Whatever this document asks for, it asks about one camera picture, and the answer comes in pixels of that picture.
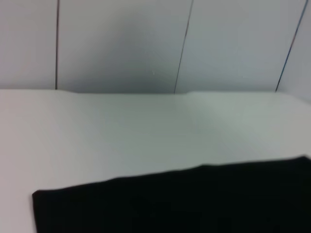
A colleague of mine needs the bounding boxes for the black shirt with FREE print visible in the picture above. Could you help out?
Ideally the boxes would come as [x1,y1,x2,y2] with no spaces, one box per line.
[32,156,311,233]

